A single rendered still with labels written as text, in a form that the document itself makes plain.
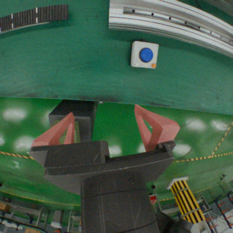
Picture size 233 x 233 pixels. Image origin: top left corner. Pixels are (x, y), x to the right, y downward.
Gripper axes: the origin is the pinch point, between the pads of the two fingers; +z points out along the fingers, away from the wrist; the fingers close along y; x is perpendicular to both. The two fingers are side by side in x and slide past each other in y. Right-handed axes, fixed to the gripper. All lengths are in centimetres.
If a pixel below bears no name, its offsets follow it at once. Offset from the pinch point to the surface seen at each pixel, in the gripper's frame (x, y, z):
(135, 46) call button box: -5.4, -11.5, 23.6
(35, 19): -17.3, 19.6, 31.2
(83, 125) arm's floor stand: 26.0, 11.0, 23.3
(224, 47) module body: -9, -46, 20
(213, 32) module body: -13, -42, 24
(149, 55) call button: -3.1, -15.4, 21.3
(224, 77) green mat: 6, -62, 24
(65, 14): -16.6, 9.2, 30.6
